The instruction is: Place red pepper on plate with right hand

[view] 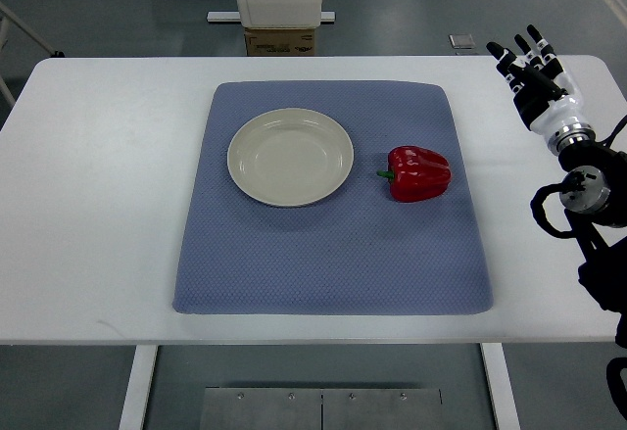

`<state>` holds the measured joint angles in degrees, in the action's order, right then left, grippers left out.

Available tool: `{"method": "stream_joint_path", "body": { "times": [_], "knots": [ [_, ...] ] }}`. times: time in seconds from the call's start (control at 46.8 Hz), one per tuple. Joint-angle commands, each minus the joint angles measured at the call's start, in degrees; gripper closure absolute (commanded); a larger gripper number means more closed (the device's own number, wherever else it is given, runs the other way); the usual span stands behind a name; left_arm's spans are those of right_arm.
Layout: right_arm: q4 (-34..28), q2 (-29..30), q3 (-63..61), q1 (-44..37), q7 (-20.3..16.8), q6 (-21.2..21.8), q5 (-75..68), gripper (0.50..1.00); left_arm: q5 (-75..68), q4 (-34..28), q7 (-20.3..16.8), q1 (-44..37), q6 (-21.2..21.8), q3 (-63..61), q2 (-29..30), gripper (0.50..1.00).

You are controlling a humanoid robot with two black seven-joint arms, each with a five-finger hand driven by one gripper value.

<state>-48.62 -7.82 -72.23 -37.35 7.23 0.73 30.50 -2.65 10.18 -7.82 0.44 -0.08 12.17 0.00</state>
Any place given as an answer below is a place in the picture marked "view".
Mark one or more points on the white table left leg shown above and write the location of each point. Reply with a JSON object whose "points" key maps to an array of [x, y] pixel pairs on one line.
{"points": [[138, 388]]}

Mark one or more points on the cream round plate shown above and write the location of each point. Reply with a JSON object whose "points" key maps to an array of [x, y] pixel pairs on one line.
{"points": [[290, 158]]}

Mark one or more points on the white table right leg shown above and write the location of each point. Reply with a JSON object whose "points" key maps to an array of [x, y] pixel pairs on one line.
{"points": [[500, 390]]}

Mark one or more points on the red bell pepper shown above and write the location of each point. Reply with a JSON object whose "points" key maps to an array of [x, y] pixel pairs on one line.
{"points": [[416, 174]]}

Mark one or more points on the small grey floor panel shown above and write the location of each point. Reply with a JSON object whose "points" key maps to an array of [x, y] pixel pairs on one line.
{"points": [[462, 41]]}

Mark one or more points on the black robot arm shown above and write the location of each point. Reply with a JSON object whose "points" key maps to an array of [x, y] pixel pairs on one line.
{"points": [[593, 194]]}

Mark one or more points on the blue textured mat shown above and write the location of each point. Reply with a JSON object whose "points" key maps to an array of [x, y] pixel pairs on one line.
{"points": [[358, 251]]}

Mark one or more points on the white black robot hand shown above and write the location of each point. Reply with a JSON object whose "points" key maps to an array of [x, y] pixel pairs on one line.
{"points": [[545, 95]]}

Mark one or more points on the cardboard box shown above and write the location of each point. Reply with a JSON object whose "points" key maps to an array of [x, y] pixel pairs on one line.
{"points": [[280, 42]]}

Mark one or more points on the white table leg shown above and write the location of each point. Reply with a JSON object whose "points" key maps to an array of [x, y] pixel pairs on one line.
{"points": [[500, 390], [138, 388]]}

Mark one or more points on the white rack frame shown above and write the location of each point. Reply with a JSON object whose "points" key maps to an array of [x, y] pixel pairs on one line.
{"points": [[26, 39]]}

